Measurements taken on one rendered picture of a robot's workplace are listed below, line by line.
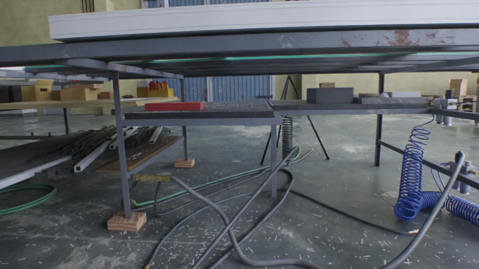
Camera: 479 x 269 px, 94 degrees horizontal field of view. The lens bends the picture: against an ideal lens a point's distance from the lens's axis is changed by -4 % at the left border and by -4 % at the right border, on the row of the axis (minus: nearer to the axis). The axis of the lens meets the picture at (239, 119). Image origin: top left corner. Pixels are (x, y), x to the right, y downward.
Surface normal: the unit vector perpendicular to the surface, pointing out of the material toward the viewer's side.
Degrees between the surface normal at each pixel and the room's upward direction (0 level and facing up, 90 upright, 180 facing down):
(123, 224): 90
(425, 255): 0
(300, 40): 90
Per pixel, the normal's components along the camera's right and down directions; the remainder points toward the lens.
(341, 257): -0.02, -0.99
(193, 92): -0.08, 0.13
